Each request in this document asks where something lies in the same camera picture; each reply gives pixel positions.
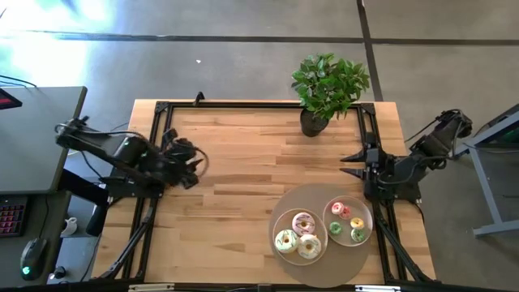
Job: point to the black clip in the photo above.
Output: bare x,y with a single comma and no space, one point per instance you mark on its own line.
199,98

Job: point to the black backlit keyboard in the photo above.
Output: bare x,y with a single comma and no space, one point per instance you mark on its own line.
12,217

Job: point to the round grey stitched placemat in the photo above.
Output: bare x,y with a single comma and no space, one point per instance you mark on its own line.
324,271

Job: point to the black plant pot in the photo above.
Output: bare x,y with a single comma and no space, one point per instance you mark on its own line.
312,126

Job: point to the small white jug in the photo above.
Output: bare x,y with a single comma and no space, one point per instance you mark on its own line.
69,226

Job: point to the red lit laptop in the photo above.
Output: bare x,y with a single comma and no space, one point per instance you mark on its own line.
8,99

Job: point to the green leafy artificial plant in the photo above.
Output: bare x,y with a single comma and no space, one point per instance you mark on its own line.
328,85

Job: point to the large yellow iced donut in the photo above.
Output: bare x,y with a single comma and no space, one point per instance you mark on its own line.
315,248

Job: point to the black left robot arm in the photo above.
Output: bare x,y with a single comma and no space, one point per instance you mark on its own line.
101,146

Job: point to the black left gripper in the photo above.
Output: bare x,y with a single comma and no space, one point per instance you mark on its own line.
178,160

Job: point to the small black round object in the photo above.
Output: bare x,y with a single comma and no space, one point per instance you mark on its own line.
60,272

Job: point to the right glass plate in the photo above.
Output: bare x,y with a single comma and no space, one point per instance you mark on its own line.
359,207

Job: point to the black aluminium table frame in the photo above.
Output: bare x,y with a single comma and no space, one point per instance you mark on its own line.
263,105

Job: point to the silver metal bracket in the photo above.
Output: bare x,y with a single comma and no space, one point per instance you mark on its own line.
377,288
152,288

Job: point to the grey metal table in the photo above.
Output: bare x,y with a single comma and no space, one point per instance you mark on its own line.
486,190

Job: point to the white round bowl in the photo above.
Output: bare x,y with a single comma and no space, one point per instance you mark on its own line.
284,221

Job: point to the small coral pink sprinkled donut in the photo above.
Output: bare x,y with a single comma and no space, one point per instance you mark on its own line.
348,215

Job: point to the grey desk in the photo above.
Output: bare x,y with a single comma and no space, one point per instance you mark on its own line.
40,142

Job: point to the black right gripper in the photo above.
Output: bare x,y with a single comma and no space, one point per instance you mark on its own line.
378,166

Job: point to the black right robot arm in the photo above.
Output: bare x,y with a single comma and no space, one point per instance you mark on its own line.
405,167

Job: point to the small yellow sprinkled donut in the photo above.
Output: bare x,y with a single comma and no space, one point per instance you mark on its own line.
354,222

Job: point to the small green sprinkled donut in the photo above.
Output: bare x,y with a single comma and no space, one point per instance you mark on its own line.
332,229
354,236

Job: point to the large pale green iced donut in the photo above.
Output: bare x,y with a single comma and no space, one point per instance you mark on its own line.
280,243

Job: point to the black computer mouse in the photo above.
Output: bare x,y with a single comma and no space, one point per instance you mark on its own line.
33,257

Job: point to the large pink iced donut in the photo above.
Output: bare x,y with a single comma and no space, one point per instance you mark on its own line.
298,221

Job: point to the small pale pink donut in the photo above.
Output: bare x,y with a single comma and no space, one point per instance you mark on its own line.
334,207

